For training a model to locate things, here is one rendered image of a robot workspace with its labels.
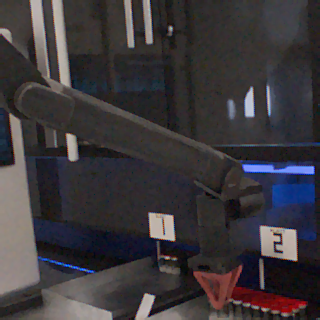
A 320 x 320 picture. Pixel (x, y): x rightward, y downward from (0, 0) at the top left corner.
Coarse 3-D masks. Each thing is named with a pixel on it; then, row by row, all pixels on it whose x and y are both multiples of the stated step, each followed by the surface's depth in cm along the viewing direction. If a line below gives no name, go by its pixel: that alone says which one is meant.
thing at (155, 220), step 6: (150, 216) 136; (156, 216) 134; (162, 216) 133; (168, 216) 131; (150, 222) 136; (156, 222) 135; (168, 222) 132; (150, 228) 137; (156, 228) 135; (162, 228) 134; (168, 228) 132; (150, 234) 137; (156, 234) 136; (162, 234) 134; (168, 234) 133; (174, 234) 131; (174, 240) 132
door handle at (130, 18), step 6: (126, 0) 120; (132, 0) 121; (126, 6) 121; (132, 6) 121; (126, 12) 121; (132, 12) 121; (126, 18) 121; (132, 18) 121; (126, 24) 122; (132, 24) 121; (132, 30) 121; (132, 36) 122; (138, 36) 123; (144, 36) 125; (132, 42) 122; (132, 48) 124
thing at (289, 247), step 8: (264, 232) 112; (272, 232) 111; (280, 232) 109; (288, 232) 108; (264, 240) 113; (272, 240) 111; (288, 240) 108; (296, 240) 107; (264, 248) 113; (272, 248) 112; (280, 248) 110; (288, 248) 109; (296, 248) 108; (272, 256) 112; (280, 256) 110; (288, 256) 109; (296, 256) 108
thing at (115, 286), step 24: (144, 264) 148; (48, 288) 127; (72, 288) 132; (96, 288) 135; (120, 288) 134; (144, 288) 133; (168, 288) 131; (192, 288) 124; (72, 312) 119; (96, 312) 112; (120, 312) 110
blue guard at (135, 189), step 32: (32, 160) 171; (64, 160) 159; (96, 160) 148; (128, 160) 139; (32, 192) 174; (64, 192) 161; (96, 192) 150; (128, 192) 141; (160, 192) 132; (192, 192) 125; (288, 192) 107; (96, 224) 153; (128, 224) 143; (192, 224) 127; (256, 224) 114; (288, 224) 108
